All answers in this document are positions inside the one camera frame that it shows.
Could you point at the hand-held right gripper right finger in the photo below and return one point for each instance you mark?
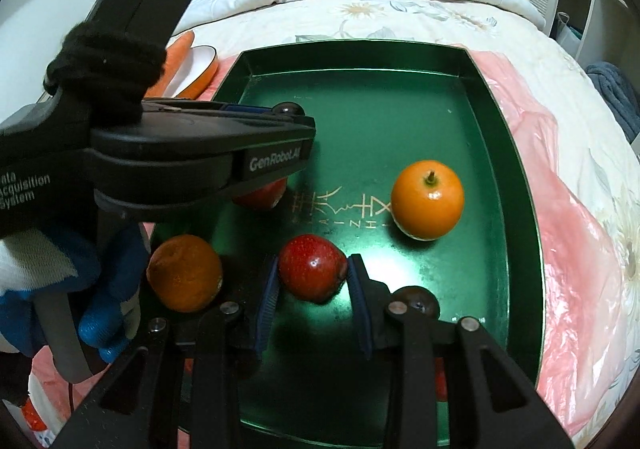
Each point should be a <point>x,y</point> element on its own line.
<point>360,304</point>

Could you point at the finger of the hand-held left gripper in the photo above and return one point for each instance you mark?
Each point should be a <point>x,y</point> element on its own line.
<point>270,151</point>
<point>210,108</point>

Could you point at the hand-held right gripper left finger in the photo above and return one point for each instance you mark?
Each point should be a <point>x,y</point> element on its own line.
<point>267,301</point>

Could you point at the dark plum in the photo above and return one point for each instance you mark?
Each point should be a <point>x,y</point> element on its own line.
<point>289,108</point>
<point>417,299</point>

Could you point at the large orange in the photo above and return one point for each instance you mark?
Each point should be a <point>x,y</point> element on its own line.
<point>426,199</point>
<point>184,273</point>

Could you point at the green metal tray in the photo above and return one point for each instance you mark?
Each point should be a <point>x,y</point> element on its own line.
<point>400,119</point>

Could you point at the person's left hand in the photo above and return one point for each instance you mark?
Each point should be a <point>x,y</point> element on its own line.
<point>30,289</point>

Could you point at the orange rimmed white plate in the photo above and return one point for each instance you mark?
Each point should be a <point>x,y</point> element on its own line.
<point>200,71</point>

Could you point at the orange carrot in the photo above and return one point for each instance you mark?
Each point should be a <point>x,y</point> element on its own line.
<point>177,59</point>

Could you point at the pink plastic sheet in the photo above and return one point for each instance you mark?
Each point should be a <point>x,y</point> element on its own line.
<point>575,229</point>

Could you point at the floral bed sheet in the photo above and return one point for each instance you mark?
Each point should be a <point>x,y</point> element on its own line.
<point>525,34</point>

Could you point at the blue grey cloth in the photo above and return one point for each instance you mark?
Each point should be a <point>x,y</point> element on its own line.
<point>617,94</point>

